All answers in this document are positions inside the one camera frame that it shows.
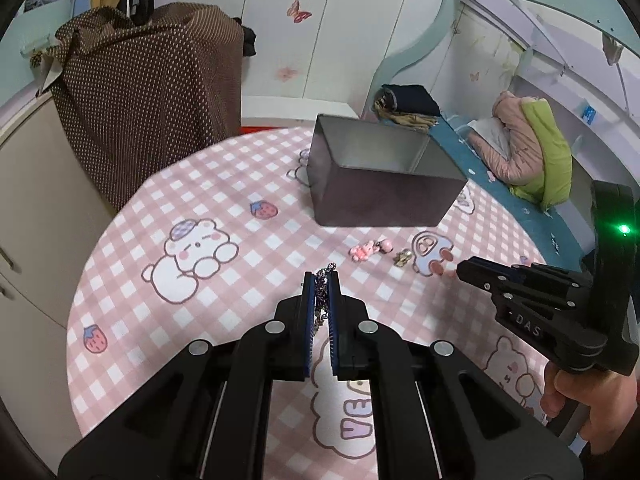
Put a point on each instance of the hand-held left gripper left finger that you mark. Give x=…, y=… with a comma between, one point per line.
x=310, y=310

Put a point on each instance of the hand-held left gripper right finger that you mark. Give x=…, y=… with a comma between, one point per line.
x=334, y=320

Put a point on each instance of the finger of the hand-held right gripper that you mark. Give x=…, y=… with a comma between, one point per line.
x=555, y=271
x=480, y=272

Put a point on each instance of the grey metal tin box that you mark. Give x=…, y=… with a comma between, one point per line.
x=380, y=190

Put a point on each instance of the person's right hand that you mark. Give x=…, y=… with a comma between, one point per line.
x=595, y=400

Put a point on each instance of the blue printed mattress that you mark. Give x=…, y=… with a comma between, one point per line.
x=500, y=200

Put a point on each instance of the pink bear charm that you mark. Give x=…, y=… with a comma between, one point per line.
x=367, y=251

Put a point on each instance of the small brass charm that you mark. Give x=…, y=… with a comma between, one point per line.
x=401, y=258

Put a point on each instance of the green padded jacket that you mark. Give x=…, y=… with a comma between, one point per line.
x=552, y=160

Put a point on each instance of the pink padded jacket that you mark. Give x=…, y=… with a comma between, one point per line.
x=515, y=145

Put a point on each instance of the white pillow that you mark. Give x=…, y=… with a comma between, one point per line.
x=487, y=135

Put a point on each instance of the pink checkered tablecloth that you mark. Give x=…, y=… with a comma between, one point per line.
x=225, y=200

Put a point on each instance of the blue card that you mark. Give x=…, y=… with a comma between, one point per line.
x=588, y=114

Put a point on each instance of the folded dark clothes stack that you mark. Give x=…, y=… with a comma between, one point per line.
x=407, y=121

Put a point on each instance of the small pink butterfly sticker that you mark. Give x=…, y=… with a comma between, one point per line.
x=475, y=75

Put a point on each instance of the red and white storage box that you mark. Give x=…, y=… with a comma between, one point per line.
x=295, y=109

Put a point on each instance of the tan hanging tag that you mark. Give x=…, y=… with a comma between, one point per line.
x=612, y=50

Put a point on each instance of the pale pink flower sticker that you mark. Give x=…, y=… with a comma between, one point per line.
x=286, y=73

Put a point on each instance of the brown dotted cloth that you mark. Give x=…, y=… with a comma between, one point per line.
x=150, y=95

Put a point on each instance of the white wardrobe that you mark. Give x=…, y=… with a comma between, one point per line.
x=340, y=35

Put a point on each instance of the black garment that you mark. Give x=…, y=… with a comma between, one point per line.
x=248, y=40

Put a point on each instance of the white cabinet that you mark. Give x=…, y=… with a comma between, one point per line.
x=35, y=200

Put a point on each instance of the red butterfly sticker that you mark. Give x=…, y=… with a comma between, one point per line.
x=299, y=11

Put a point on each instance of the pine cone charm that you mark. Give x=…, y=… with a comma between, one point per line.
x=35, y=60

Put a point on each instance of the teal drawer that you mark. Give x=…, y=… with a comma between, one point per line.
x=20, y=60

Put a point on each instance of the teal bunk bed frame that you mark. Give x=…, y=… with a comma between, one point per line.
x=415, y=40

